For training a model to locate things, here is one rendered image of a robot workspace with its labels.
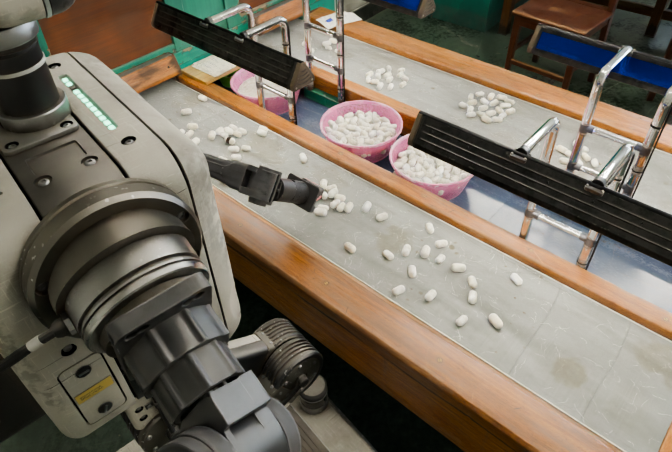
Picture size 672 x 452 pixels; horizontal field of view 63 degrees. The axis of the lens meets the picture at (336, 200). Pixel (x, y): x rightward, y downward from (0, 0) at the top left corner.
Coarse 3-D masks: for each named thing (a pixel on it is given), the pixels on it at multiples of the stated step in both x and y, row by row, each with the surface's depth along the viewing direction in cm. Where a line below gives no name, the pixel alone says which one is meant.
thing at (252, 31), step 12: (228, 12) 160; (252, 12) 166; (204, 24) 156; (252, 24) 168; (264, 24) 152; (276, 24) 154; (252, 36) 151; (288, 36) 160; (288, 48) 163; (264, 84) 181; (288, 96) 174; (264, 108) 189
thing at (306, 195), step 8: (288, 176) 139; (296, 176) 137; (296, 184) 131; (304, 184) 135; (312, 184) 135; (296, 192) 130; (304, 192) 133; (312, 192) 135; (320, 192) 134; (296, 200) 132; (304, 200) 135; (312, 200) 134; (304, 208) 135; (312, 208) 135
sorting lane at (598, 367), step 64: (256, 128) 182; (384, 192) 156; (384, 256) 138; (448, 256) 138; (448, 320) 123; (512, 320) 123; (576, 320) 122; (576, 384) 111; (640, 384) 111; (640, 448) 101
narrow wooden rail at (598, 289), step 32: (224, 96) 192; (288, 128) 177; (352, 160) 163; (416, 192) 152; (480, 224) 142; (512, 256) 136; (544, 256) 133; (576, 288) 128; (608, 288) 126; (640, 320) 120
